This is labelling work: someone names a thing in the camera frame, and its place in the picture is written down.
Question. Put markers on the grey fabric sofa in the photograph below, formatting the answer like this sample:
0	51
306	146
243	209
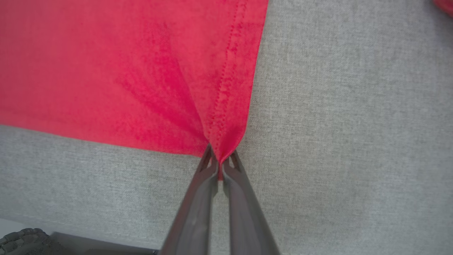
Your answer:
354	141

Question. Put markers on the black robot wheel tyre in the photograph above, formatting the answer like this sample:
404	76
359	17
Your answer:
24	244

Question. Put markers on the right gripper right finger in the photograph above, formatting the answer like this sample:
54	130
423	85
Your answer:
247	226

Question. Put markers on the red shirt with white sleeves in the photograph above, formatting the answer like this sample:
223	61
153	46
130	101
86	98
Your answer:
106	71

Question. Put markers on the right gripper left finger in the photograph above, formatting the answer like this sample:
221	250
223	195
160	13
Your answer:
191	226

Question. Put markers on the red Bulls shorts white stripe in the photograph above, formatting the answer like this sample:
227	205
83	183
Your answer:
446	5

